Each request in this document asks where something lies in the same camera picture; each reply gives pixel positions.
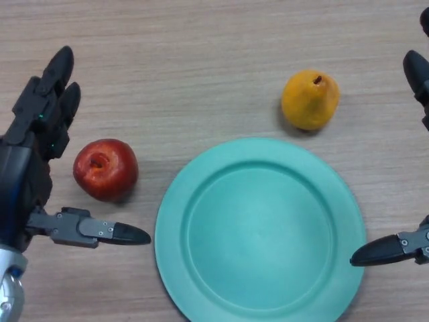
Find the yellow pear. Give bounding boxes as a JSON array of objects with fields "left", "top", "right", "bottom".
[{"left": 280, "top": 68, "right": 341, "bottom": 131}]

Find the red apple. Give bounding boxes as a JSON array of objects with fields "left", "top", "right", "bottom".
[{"left": 72, "top": 138, "right": 139, "bottom": 203}]

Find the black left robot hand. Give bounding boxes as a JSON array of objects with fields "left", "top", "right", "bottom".
[{"left": 0, "top": 46, "right": 151, "bottom": 252}]

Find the green round plate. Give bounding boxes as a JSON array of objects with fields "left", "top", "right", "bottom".
[{"left": 154, "top": 137, "right": 367, "bottom": 322}]

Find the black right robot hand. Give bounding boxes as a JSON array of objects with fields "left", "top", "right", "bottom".
[{"left": 349, "top": 6, "right": 429, "bottom": 268}]

